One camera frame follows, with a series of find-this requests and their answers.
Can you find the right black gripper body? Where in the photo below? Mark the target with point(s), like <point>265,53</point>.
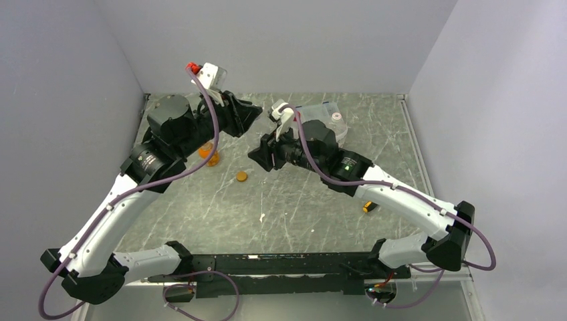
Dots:
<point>293,150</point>

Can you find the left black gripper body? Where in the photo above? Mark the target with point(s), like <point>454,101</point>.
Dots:
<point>224,118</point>

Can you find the large clear tea bottle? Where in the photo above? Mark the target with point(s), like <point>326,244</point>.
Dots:
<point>340,130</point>

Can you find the white tea bottle cap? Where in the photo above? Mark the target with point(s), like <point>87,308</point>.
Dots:
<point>336,117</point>

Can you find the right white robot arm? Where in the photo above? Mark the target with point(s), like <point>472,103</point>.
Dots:
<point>445,232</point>

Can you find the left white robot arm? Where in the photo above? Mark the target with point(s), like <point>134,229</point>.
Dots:
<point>89,266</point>

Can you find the clear plastic screw box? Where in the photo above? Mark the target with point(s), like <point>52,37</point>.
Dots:
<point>321,112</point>

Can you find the orange bottle cap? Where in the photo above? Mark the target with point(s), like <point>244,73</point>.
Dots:
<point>241,176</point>

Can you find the orange juice bottle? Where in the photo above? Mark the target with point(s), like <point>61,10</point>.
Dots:
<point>206,152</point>

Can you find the orange black screwdriver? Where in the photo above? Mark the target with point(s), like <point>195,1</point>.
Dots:
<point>369,206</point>

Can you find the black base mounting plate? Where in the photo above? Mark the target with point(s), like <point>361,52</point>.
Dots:
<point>283,273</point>

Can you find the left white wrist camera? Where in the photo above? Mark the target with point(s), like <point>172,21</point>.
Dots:
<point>211,77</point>

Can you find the aluminium rail frame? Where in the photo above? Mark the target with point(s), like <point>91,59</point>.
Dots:
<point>122,269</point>

